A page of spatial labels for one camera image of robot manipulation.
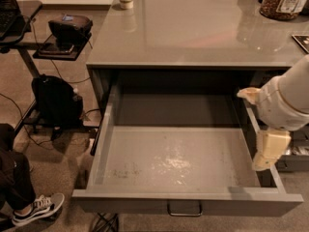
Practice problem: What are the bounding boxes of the glass jar of nuts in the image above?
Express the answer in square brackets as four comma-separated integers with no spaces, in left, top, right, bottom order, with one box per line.
[260,0,307,20]

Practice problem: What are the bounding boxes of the black desk stand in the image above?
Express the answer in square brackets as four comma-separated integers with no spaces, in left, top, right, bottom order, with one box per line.
[0,0,101,141]

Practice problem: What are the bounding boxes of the grey white sneaker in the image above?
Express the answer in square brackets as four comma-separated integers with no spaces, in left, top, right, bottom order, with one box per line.
[12,193,65,227]

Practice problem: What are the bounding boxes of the grey drawer cabinet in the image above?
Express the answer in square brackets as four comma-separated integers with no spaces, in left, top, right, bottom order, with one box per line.
[85,0,309,173]

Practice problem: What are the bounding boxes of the black laptop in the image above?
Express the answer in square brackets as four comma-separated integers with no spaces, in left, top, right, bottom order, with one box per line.
[0,0,21,40]

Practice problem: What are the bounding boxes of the black side tray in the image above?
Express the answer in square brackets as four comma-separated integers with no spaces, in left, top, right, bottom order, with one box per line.
[33,33,92,61]

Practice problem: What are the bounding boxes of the black backpack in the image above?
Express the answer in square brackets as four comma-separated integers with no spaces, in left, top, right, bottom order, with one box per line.
[31,74,83,128]

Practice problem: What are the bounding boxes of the dark card on counter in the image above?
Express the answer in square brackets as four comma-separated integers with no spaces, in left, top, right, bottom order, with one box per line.
[292,35,309,54]

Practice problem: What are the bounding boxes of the grey drawer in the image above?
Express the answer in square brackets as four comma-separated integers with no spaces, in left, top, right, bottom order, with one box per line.
[276,146,309,172]
[72,82,303,217]
[291,127,309,147]

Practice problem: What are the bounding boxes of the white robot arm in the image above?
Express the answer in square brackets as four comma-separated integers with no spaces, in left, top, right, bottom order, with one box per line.
[237,55,309,171]

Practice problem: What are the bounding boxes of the black pouch bag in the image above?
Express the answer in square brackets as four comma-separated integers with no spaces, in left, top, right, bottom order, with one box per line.
[48,14,93,43]

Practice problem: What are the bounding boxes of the person leg dark trousers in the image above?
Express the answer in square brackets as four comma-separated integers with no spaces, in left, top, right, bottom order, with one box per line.
[0,124,36,215]

